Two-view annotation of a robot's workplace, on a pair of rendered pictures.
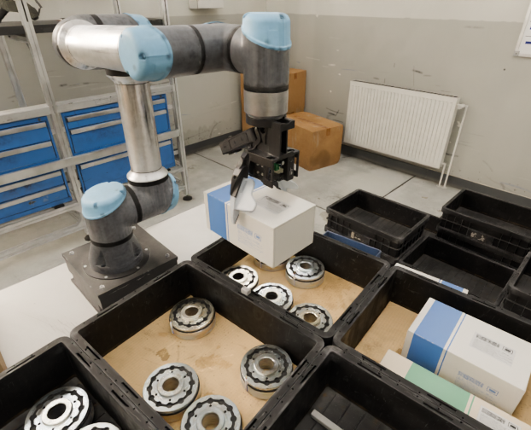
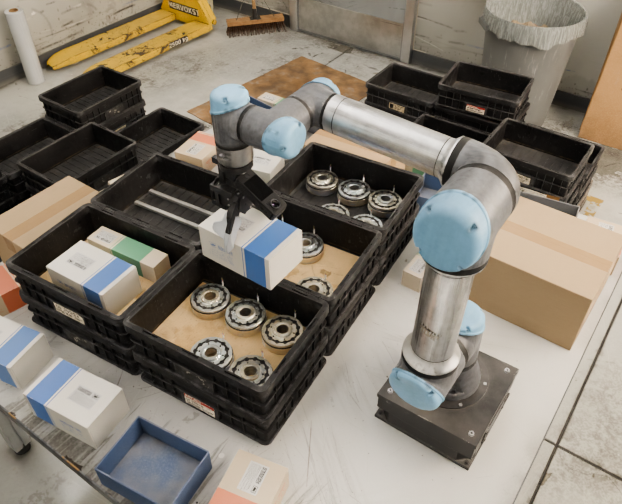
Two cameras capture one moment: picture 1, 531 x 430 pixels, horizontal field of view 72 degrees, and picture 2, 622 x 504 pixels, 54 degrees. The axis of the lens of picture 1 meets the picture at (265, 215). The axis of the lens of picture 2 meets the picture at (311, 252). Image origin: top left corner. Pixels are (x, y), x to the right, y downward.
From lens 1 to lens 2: 1.78 m
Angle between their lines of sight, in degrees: 106
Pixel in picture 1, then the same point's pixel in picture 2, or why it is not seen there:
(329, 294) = (188, 341)
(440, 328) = (110, 270)
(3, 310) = (538, 348)
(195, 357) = (300, 273)
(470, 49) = not seen: outside the picture
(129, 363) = (347, 265)
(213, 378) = not seen: hidden behind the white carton
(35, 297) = (525, 368)
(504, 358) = (77, 255)
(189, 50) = not seen: hidden behind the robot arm
